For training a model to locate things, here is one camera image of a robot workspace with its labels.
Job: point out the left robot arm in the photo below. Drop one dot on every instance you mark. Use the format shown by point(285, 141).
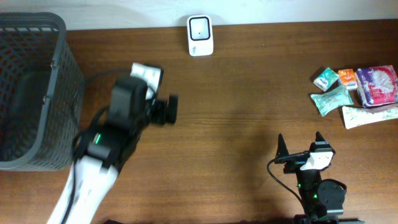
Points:
point(100, 151)

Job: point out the white tube with tan cap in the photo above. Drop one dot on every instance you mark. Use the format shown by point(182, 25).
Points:
point(354, 117)

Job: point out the mint toilet wipes pack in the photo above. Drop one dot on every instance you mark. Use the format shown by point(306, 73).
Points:
point(331, 100)

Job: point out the red purple tissue pack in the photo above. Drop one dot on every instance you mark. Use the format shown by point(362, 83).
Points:
point(377, 85)

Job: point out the teal Kleenex tissue pack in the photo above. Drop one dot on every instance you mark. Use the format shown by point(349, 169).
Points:
point(326, 79)

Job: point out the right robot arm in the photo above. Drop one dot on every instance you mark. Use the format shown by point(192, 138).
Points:
point(322, 199)

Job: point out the grey plastic mesh basket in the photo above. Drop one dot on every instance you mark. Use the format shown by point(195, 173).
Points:
point(41, 96)

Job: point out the white barcode scanner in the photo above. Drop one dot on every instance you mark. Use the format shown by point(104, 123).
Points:
point(200, 35)

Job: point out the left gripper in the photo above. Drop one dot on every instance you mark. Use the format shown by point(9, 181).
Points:
point(163, 105)

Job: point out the orange Kleenex tissue pack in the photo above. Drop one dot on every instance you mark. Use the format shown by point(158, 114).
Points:
point(348, 79)

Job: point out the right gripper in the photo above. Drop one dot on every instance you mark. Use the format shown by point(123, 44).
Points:
point(294, 162)

